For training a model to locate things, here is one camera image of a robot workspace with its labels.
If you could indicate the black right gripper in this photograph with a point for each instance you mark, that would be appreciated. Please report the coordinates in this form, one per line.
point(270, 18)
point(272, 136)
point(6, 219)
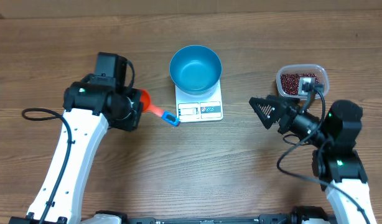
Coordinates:
point(284, 115)

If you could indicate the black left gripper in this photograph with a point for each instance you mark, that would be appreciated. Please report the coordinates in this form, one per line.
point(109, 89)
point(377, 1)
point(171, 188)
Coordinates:
point(131, 124)

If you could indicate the blue plastic bowl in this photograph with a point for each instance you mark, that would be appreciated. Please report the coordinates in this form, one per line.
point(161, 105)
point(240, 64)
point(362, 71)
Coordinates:
point(195, 69)

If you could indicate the clear plastic food container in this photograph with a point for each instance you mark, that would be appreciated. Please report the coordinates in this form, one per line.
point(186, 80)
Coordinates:
point(304, 68)

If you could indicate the orange measuring scoop blue handle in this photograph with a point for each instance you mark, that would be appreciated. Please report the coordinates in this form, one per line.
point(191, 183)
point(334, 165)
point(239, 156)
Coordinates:
point(148, 106)

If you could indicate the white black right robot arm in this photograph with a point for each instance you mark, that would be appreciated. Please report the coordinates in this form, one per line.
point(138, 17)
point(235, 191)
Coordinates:
point(336, 165)

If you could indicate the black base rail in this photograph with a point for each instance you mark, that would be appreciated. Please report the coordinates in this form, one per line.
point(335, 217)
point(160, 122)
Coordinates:
point(206, 220)

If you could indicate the white digital kitchen scale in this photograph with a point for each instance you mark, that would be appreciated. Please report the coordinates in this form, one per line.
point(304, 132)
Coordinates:
point(199, 108)

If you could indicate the red adzuki beans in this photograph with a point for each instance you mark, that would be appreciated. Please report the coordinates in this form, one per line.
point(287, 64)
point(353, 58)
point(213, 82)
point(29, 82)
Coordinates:
point(290, 81)

